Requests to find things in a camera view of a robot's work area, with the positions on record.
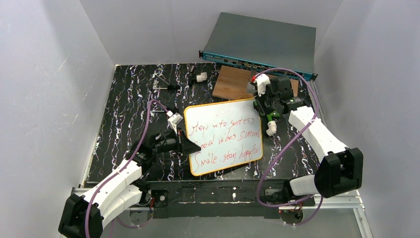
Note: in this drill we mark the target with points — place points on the white pipe elbow fitting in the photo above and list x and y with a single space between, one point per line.
271 128

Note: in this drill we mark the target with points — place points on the orange framed whiteboard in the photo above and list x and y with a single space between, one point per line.
228 134

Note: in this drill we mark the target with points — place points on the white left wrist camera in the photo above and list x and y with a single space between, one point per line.
173 120

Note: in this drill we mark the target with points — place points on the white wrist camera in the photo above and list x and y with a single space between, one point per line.
173 120
259 83

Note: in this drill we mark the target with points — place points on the teal network switch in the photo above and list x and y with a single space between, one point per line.
258 44

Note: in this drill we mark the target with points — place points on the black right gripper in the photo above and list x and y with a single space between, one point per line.
262 103

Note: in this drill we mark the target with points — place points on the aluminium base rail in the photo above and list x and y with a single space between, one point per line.
232 199

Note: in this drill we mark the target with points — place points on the brown wooden board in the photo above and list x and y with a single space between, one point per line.
231 83

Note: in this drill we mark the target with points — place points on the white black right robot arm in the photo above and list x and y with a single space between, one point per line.
340 167

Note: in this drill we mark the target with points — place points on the white black pipe fitting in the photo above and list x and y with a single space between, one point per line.
197 78

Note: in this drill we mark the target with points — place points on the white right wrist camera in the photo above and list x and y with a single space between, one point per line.
259 83

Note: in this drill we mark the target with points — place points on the grey metal bracket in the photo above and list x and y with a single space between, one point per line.
250 87

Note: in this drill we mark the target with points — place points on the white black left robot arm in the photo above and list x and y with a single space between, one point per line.
86 215

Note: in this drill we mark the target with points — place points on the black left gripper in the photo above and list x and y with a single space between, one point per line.
179 142

